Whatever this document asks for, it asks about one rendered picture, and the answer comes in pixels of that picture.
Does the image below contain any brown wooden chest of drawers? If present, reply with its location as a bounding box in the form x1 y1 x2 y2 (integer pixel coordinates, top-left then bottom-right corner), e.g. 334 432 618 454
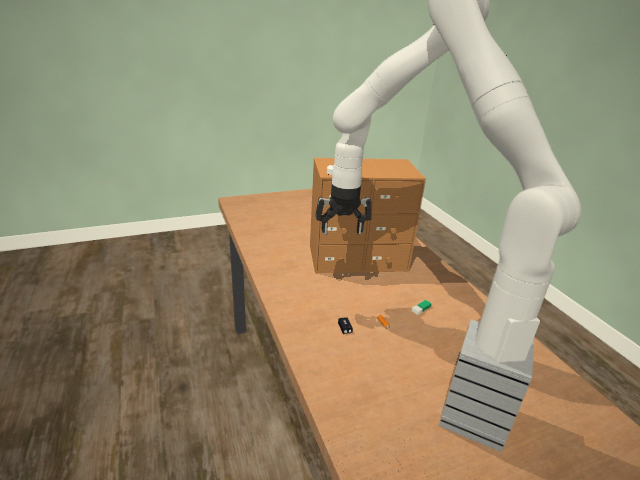
310 158 426 273

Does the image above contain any brown wooden drawer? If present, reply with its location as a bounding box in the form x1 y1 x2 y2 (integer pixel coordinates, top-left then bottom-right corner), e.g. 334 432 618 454
371 180 422 211
321 179 372 211
319 214 367 243
364 243 411 271
368 213 417 242
317 244 364 272

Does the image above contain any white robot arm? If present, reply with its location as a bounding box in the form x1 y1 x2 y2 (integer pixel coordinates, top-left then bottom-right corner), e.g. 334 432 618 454
327 0 581 362

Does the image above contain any green and white eraser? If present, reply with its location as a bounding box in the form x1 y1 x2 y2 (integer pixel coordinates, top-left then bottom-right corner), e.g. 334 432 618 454
412 300 432 315

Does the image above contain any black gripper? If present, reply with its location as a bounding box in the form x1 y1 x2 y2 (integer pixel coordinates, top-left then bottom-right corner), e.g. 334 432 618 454
315 184 372 235

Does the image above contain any black nine-volt battery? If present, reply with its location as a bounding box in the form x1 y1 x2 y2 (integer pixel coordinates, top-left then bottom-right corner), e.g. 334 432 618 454
338 317 353 334

